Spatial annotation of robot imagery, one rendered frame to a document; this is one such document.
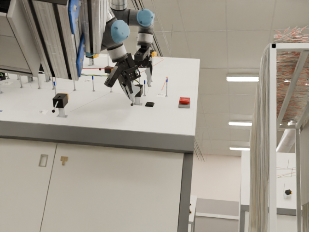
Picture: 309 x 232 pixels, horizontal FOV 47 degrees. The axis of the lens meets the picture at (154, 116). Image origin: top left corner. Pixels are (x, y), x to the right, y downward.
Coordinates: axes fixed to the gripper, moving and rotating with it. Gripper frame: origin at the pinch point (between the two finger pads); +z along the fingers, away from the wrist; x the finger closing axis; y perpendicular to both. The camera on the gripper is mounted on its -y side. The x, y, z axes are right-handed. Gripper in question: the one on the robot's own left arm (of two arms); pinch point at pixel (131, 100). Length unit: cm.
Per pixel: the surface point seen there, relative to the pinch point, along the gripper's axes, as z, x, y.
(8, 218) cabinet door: 22, 5, -68
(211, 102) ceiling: 256, 454, 367
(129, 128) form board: 7.7, -9.5, -9.4
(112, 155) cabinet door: 14.8, -8.4, -20.6
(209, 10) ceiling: 27, 236, 250
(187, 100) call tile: 11.8, -5.9, 24.5
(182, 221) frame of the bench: 42, -37, -14
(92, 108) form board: 0.0, 16.0, -13.4
